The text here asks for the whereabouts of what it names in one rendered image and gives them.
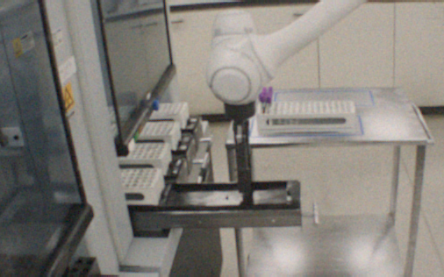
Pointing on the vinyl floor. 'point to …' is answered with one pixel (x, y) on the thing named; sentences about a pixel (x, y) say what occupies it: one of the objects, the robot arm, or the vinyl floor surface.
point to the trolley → (358, 230)
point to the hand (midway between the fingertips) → (244, 175)
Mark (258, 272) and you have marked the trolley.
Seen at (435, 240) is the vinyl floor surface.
